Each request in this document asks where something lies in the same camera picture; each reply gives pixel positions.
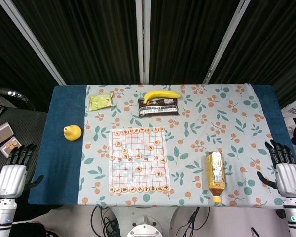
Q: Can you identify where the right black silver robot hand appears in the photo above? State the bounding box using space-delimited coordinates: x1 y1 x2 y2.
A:
257 139 296 198

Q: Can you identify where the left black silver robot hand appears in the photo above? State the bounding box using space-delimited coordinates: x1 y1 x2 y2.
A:
0 144 44 199

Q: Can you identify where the silver robot base disc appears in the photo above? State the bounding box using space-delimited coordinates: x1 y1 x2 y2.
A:
125 216 164 237

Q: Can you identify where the cardboard chess piece box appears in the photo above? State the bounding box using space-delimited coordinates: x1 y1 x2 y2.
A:
0 138 22 159

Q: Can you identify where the empty cardboard box lid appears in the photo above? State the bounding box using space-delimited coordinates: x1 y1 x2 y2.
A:
0 122 15 144

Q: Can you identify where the blue table cover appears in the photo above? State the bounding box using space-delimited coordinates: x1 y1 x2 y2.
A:
28 84 296 206

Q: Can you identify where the black ribbed platform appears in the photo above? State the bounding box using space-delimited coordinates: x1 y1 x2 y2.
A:
0 107 48 188

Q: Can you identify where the tea bottle yellow cap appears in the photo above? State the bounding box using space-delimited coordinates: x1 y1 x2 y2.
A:
205 151 226 203

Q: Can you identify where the yellow pear toy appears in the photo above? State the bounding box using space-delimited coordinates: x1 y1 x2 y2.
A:
63 125 83 142

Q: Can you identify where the floral printed tablecloth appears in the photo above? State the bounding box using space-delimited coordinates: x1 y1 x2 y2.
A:
77 83 296 211

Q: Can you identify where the green snack packet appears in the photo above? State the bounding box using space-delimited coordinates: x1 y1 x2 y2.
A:
88 92 115 111

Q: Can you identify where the plastic chess board sheet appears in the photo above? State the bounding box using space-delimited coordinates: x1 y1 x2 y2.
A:
108 127 172 195

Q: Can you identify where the brown snack packet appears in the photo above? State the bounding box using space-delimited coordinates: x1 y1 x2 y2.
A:
137 97 180 118

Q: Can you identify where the yellow banana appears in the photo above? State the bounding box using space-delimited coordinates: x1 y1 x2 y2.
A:
143 90 182 104

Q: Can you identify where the chrome chair frame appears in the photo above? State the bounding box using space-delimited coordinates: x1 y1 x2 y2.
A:
0 85 31 109

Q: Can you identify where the black cable bundle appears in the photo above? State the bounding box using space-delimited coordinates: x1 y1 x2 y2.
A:
184 206 211 237
90 206 123 237

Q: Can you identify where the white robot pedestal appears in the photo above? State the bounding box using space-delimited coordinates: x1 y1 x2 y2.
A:
108 206 180 237

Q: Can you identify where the white slanted frame post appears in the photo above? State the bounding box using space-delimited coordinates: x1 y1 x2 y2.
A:
202 0 251 85
0 0 66 86

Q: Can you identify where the white upright frame post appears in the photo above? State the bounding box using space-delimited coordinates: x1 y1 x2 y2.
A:
135 0 151 85

